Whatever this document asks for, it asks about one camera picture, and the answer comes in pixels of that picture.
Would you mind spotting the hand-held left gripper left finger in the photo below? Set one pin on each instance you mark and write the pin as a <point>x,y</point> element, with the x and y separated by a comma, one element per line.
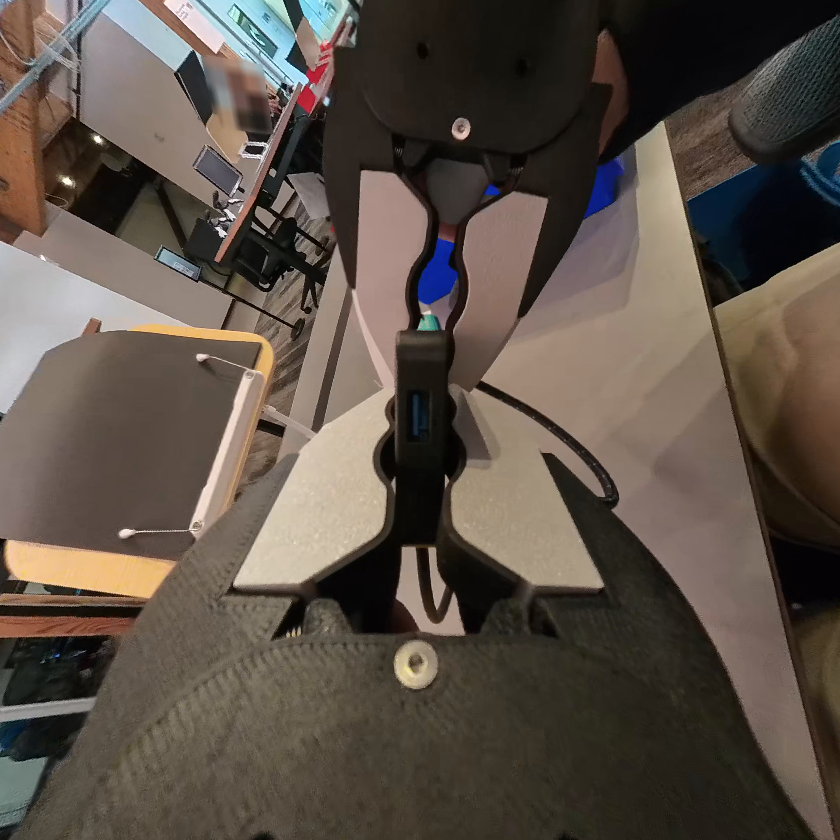
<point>315,518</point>

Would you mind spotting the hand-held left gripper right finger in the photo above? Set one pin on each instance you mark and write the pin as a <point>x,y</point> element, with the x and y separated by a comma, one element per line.
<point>525,525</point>

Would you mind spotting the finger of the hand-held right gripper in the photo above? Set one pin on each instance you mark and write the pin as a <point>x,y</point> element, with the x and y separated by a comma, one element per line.
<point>387,243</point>
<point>502,262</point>

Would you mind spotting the black usb hub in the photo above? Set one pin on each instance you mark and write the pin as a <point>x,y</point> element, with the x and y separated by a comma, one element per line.
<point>420,367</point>

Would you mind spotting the person's right hand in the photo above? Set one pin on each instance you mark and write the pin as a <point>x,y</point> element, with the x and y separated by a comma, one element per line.
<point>610,62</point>

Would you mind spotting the blue plastic bin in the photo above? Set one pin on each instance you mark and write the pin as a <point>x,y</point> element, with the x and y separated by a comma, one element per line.
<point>436,269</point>

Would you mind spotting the black desk leg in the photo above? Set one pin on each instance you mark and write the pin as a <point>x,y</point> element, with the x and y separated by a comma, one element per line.
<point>296,328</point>

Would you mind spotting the red-brown top desk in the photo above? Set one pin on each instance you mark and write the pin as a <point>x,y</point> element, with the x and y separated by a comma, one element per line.
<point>259,187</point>

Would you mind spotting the grey computer monitor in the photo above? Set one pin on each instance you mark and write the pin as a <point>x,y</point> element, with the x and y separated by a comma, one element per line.
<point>216,170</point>

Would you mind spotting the black label sign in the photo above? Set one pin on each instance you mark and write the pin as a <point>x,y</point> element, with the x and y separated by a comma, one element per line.
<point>178,264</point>

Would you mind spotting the black tilted board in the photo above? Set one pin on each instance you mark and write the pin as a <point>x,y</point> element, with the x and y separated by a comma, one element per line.
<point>193,85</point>

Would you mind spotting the wooden book stand white base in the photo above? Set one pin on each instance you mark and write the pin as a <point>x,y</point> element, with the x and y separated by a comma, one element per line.
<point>65,571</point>

